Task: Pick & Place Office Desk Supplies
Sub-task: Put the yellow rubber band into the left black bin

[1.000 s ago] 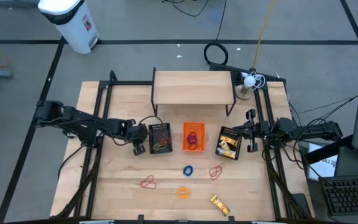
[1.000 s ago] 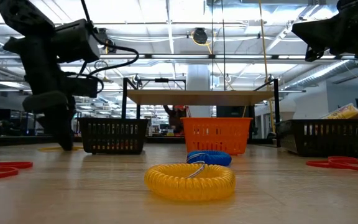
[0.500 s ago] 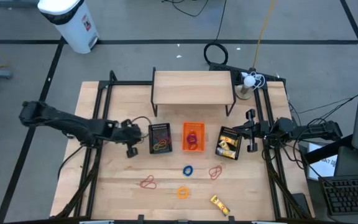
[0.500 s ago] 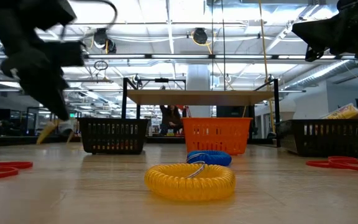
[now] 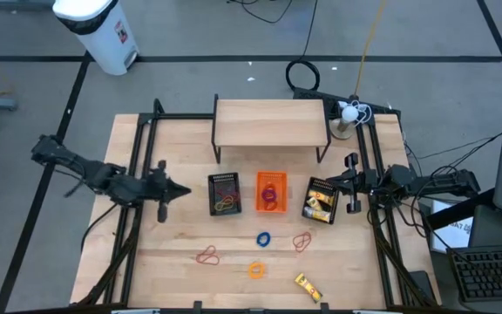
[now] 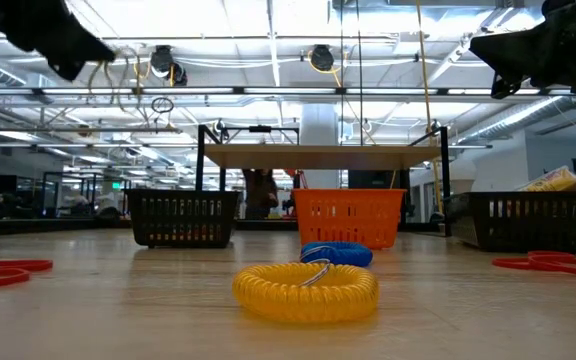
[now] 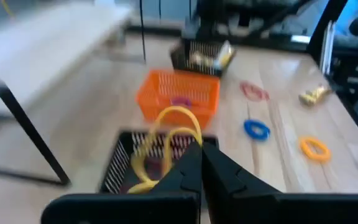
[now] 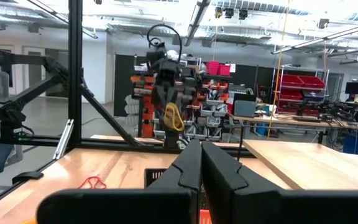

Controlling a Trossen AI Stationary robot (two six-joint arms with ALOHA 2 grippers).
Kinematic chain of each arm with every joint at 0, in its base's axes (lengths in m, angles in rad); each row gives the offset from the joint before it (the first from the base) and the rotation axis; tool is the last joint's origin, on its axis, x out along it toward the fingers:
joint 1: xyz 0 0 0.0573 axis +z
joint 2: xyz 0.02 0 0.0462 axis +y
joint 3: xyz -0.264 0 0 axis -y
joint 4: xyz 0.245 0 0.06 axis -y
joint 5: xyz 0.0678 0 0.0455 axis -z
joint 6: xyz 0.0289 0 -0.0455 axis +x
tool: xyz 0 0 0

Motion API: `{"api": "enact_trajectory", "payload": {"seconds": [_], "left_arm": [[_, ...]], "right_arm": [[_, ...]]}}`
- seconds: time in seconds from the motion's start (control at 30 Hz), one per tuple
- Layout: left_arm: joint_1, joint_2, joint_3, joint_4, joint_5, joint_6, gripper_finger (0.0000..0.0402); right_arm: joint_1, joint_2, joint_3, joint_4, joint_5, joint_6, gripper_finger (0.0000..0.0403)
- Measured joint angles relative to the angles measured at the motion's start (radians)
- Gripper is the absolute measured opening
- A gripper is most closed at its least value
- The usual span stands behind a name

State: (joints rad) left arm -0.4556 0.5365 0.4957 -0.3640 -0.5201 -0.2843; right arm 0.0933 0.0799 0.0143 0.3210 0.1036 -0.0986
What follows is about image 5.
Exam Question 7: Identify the orange plastic mesh basket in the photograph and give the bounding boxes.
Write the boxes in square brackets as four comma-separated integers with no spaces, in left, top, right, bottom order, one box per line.
[254,169,288,215]

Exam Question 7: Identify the wooden shelf riser black legs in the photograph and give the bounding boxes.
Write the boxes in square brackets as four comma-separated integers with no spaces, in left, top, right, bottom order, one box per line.
[210,93,333,165]

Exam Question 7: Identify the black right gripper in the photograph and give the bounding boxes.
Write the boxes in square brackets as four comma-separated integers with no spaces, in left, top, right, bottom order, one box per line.
[326,152,378,215]

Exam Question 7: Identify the black metal bar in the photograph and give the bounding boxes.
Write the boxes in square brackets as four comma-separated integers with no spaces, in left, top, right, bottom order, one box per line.
[424,188,496,231]

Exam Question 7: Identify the white trash can black rim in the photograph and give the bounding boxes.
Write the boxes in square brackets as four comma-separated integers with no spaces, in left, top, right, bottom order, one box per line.
[52,0,140,77]

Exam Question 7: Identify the yellow floor cable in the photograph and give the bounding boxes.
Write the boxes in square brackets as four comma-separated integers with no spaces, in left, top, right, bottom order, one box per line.
[353,0,387,98]

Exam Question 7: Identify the white bulb desk lamp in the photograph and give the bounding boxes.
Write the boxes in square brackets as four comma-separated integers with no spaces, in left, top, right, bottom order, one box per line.
[329,104,361,141]

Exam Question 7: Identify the orange coil hair tie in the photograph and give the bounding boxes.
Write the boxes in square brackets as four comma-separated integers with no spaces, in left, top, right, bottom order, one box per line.
[248,261,266,280]

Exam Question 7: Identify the black computer keyboard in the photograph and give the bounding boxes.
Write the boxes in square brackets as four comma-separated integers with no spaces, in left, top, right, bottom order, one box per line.
[445,243,502,304]

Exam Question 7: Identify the yellow rubber band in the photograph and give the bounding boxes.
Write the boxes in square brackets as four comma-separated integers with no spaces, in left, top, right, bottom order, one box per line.
[214,195,236,213]

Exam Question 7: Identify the black cable bundle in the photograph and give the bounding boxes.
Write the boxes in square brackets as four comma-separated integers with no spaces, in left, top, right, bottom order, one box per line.
[405,132,502,175]

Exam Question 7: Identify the black hanging cable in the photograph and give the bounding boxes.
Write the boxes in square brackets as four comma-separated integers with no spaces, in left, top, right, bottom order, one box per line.
[79,202,119,254]

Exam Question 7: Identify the black plastic mesh basket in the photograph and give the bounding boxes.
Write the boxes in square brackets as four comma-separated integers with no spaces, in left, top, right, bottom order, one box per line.
[207,172,242,217]
[301,176,338,225]

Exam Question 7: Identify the white paper sign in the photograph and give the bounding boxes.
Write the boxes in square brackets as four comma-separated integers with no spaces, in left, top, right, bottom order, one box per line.
[430,199,474,255]

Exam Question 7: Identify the small black flat device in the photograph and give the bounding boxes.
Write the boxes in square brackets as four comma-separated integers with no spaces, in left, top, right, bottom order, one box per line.
[409,270,438,306]

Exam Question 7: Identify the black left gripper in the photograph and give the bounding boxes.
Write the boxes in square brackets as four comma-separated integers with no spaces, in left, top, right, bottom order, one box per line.
[146,160,192,224]

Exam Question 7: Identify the white lamp cable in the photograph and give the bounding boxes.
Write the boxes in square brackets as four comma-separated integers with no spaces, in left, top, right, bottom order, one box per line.
[336,99,374,128]

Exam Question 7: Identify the coiled black floor cable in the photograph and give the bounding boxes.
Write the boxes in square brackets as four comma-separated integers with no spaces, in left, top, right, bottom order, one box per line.
[284,0,322,92]

